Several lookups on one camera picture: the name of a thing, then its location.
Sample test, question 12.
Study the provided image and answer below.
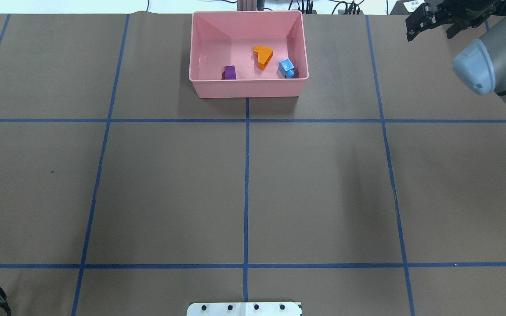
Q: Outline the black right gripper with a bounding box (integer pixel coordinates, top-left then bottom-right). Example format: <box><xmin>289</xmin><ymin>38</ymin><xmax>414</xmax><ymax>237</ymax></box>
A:
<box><xmin>405</xmin><ymin>0</ymin><xmax>506</xmax><ymax>42</ymax></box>

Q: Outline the small blue block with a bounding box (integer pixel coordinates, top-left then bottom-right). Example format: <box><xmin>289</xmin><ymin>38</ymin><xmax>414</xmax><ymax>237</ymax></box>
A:
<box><xmin>278</xmin><ymin>58</ymin><xmax>296</xmax><ymax>79</ymax></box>

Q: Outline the orange block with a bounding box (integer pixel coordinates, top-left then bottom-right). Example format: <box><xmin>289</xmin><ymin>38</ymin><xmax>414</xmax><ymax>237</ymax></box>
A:
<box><xmin>253</xmin><ymin>45</ymin><xmax>273</xmax><ymax>70</ymax></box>

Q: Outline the purple block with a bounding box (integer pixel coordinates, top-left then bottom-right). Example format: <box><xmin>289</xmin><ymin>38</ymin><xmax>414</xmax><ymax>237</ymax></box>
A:
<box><xmin>222</xmin><ymin>65</ymin><xmax>237</xmax><ymax>80</ymax></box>

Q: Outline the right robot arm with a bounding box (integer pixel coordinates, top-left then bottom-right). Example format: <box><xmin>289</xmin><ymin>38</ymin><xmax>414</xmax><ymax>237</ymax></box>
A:
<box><xmin>405</xmin><ymin>0</ymin><xmax>506</xmax><ymax>103</ymax></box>

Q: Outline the dark box with label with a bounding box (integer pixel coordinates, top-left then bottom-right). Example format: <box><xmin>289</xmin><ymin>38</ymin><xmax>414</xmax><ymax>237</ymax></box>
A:
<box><xmin>387</xmin><ymin>0</ymin><xmax>429</xmax><ymax>15</ymax></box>

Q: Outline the pink plastic box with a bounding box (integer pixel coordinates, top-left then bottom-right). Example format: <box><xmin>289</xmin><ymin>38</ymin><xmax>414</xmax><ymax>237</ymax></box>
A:
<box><xmin>188</xmin><ymin>11</ymin><xmax>309</xmax><ymax>98</ymax></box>

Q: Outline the aluminium frame post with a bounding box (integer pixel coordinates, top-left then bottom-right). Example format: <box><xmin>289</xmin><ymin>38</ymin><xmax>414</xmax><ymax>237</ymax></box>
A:
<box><xmin>236</xmin><ymin>0</ymin><xmax>258</xmax><ymax>11</ymax></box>

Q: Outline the white metal base plate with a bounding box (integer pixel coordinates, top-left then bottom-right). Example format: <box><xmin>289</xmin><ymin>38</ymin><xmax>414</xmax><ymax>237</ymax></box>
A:
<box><xmin>186</xmin><ymin>302</ymin><xmax>303</xmax><ymax>316</ymax></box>

